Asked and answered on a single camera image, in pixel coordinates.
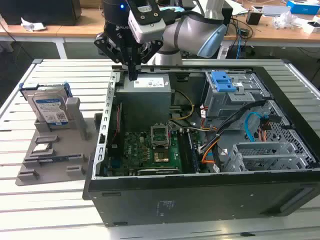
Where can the grey flat box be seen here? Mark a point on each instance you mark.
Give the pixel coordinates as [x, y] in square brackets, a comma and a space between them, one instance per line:
[272, 10]

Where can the grey parts rack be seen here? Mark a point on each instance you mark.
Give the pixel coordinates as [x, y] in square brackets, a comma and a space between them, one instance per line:
[62, 147]

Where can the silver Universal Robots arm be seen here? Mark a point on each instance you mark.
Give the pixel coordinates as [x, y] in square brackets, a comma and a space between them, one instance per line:
[185, 27]

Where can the blue cardboard box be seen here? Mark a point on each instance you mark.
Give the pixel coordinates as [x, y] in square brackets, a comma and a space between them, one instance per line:
[303, 6]

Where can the small black box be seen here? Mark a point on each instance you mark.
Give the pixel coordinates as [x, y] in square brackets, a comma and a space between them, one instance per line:
[253, 18]

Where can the grey power supply unit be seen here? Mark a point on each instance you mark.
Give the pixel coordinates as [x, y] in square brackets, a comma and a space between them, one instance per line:
[142, 105]

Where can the crumpled clear plastic bag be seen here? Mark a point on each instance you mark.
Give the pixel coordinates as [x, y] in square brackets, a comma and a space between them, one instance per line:
[285, 20]

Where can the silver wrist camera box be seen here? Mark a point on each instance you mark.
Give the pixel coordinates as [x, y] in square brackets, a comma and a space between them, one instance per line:
[147, 25]

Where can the black open PC case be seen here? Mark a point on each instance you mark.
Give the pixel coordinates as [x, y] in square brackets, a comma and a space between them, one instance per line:
[200, 200]

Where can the black RAM slot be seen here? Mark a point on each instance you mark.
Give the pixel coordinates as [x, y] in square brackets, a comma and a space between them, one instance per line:
[194, 152]
[185, 150]

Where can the blue disk carrier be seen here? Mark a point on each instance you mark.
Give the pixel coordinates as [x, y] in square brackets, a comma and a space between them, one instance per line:
[222, 81]

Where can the green motherboard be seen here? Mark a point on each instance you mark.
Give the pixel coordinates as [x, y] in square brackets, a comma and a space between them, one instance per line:
[140, 150]

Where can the locking lever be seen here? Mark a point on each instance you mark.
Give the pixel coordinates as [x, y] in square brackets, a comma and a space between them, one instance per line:
[171, 130]

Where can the black graphics card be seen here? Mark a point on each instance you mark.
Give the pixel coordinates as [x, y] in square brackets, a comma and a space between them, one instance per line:
[157, 171]

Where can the wooden desk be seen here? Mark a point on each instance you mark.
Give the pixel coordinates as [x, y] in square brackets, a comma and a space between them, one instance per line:
[75, 31]

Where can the large black box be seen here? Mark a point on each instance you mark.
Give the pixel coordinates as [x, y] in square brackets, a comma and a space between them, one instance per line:
[42, 11]

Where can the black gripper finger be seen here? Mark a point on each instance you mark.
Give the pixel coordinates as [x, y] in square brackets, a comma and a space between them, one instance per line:
[152, 48]
[110, 48]

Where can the CPU socket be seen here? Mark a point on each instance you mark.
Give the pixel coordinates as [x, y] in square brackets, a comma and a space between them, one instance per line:
[161, 157]

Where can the RAM stick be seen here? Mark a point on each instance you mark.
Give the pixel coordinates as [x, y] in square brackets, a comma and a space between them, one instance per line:
[60, 158]

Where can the silver perforated drive cage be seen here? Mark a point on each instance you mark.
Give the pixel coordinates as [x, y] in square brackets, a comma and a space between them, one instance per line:
[262, 150]

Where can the crumpled white paper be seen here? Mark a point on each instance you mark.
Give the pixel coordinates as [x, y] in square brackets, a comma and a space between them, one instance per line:
[32, 25]

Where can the hard disk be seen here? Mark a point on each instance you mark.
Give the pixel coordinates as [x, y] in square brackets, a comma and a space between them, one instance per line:
[50, 107]

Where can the silver CPU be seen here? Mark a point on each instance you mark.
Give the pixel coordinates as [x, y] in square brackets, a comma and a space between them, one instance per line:
[41, 148]

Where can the black speaker box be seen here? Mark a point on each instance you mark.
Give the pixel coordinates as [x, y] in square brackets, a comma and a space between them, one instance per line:
[228, 15]

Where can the white small box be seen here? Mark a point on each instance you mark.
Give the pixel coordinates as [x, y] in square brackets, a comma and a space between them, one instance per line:
[312, 27]

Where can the grey metal disk bay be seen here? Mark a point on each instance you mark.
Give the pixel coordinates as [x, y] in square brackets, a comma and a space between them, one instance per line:
[225, 105]

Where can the blue port connector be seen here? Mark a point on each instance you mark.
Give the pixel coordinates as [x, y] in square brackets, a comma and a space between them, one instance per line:
[115, 164]

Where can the black case fan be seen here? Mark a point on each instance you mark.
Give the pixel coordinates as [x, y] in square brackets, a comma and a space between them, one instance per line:
[116, 153]

